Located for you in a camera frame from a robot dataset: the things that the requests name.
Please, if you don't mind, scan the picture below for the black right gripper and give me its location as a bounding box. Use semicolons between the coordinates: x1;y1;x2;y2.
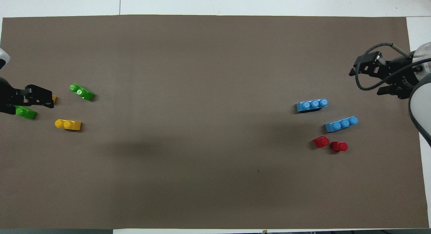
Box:
349;52;422;100

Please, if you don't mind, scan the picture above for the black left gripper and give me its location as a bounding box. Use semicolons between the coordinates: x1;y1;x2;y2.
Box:
0;77;55;115

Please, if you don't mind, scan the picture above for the green two-stud block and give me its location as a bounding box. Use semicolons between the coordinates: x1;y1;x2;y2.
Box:
69;83;95;102
15;106;37;120

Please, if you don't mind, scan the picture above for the blue three-stud block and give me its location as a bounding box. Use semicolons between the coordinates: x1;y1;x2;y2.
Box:
324;116;359;133
296;98;329;113

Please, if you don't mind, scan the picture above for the brown paper mat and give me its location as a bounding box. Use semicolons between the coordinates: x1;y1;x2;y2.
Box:
0;14;430;230

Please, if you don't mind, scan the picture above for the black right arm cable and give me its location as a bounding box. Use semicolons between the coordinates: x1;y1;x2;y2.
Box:
355;42;431;91

